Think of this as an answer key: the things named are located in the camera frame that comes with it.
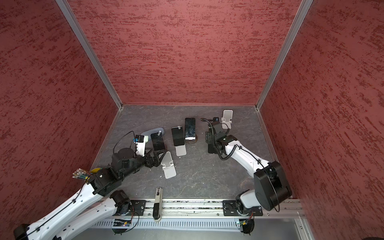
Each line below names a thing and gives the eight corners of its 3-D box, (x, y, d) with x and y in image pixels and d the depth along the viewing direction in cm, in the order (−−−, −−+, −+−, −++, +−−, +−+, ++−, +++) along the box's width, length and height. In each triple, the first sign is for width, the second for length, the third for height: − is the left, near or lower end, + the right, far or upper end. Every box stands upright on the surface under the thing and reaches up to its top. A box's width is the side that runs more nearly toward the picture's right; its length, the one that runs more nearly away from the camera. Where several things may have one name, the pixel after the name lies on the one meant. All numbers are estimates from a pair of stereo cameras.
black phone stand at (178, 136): (174, 148, 97) (170, 134, 85) (174, 141, 101) (171, 127, 88) (183, 148, 98) (182, 134, 85) (184, 141, 101) (182, 127, 88)
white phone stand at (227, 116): (222, 128, 109) (224, 118, 100) (221, 119, 115) (223, 109, 106) (231, 128, 109) (234, 118, 100) (229, 119, 115) (232, 109, 106)
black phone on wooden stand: (185, 143, 100) (184, 132, 91) (186, 128, 108) (185, 117, 99) (195, 143, 100) (195, 133, 91) (195, 128, 108) (195, 117, 99)
